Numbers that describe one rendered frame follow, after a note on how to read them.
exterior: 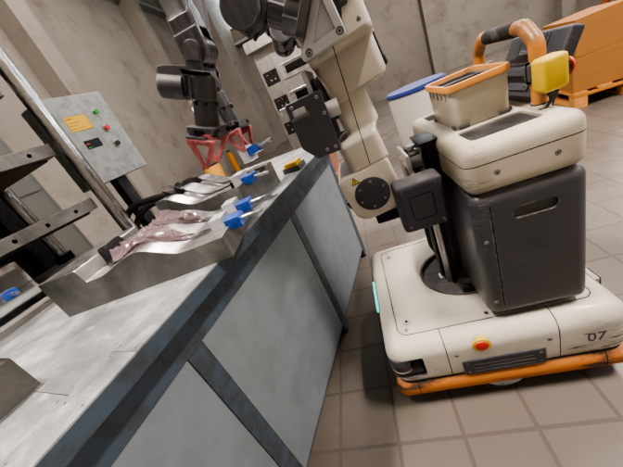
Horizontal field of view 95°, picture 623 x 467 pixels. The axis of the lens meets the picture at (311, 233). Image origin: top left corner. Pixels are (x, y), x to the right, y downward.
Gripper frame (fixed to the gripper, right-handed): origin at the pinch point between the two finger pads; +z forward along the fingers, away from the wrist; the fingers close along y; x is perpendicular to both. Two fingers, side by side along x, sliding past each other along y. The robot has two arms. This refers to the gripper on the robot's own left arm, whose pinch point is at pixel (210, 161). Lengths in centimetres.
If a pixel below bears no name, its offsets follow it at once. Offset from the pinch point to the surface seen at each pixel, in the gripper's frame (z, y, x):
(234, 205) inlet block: 11.2, 0.9, 5.6
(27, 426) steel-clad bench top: 27, 52, -10
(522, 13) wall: -224, -964, 526
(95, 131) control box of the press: 8, -66, -84
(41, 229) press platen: 37, -17, -76
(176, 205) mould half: 22.0, -18.5, -22.2
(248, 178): 8.8, -16.2, 5.2
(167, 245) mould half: 17.1, 15.0, -6.7
